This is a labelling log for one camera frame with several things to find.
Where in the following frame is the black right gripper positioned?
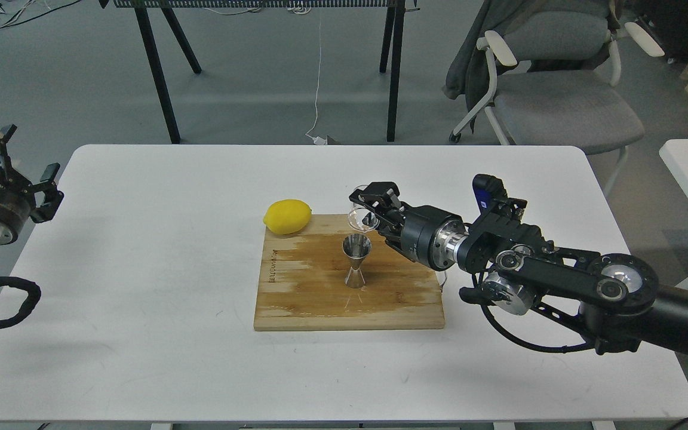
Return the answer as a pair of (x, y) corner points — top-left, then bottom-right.
(349, 182), (468, 271)

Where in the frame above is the wooden cutting board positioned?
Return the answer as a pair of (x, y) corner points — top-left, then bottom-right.
(254, 214), (445, 331)

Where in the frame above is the steel double jigger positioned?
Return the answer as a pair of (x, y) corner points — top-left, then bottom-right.
(342, 234), (371, 289)

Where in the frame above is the black frame table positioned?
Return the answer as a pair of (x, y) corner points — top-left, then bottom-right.
(99, 1), (416, 144)

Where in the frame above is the yellow lemon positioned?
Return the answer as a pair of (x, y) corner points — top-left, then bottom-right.
(263, 199), (312, 236)

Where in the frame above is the clear glass cup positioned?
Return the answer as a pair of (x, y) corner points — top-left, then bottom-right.
(347, 203), (379, 234)

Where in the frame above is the grey office chair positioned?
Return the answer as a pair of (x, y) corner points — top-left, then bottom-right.
(449, 9), (664, 194)

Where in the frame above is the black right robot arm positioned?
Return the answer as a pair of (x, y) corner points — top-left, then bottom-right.
(349, 174), (688, 355)

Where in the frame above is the white power cable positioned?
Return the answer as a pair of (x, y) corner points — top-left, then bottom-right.
(305, 6), (328, 145)

